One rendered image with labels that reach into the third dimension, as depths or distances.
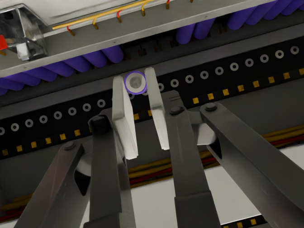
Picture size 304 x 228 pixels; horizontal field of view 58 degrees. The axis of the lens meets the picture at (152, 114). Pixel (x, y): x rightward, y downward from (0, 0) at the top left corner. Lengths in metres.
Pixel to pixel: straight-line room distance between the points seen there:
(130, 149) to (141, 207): 0.08
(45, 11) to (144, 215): 0.17
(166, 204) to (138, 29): 0.15
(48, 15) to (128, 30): 0.06
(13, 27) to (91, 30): 0.06
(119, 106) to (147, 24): 0.10
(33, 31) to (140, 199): 0.15
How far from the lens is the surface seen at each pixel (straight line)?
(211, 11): 0.25
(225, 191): 0.23
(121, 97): 0.18
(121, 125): 0.16
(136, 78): 0.21
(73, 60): 0.29
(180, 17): 0.24
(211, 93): 0.37
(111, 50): 0.28
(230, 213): 0.24
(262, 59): 0.40
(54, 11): 0.23
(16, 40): 0.21
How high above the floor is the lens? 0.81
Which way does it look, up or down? 13 degrees up
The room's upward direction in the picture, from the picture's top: 164 degrees clockwise
